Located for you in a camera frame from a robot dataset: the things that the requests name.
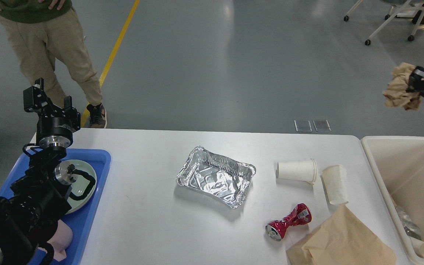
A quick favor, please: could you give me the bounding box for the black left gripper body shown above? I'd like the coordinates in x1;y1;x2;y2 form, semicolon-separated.
36;111;74;148

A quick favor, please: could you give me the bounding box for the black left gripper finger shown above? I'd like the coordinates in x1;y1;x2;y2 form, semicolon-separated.
22;78;63;118
62;96;81;133

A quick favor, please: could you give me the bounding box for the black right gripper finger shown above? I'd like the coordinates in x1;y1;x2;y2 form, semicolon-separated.
406;66;424;93

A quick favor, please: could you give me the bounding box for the brown paper ball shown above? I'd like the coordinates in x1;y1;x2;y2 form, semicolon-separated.
382;63;421;110

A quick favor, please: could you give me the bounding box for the mint green plate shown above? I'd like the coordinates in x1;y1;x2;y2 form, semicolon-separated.
54;159;97;214

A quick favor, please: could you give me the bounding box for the pink mug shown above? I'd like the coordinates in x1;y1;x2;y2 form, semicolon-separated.
41;220;73;262

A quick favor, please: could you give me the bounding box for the white paper cup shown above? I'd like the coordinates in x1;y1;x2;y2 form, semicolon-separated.
322;165;349;205
276;158;317;184

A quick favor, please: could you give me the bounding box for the aluminium foil tray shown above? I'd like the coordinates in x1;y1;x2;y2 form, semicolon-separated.
176;146;256;209

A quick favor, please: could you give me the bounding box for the brown paper bag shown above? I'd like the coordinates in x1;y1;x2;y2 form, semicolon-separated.
286;206;396;265

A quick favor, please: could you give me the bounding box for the crushed red can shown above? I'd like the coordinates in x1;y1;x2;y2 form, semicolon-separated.
265;203;312;241

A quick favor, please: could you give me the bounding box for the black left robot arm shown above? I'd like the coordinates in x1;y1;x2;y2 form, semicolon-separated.
0;78;96;265

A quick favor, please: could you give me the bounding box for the white chair base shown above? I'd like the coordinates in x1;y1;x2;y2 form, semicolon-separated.
364;0;424;46

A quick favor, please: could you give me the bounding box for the person in khaki trousers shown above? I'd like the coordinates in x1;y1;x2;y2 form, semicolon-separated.
0;0;107;128

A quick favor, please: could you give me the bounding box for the beige plastic bin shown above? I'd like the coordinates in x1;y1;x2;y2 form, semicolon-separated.
361;136;424;265

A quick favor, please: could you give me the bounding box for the blue plastic tray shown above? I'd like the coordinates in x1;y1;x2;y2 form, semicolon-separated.
0;148;111;265

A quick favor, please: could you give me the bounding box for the clear floor marker plate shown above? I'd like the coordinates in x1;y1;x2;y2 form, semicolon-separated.
294;120;312;133

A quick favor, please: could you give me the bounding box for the paper cup in bin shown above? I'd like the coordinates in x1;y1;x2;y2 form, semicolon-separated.
408;236;424;259

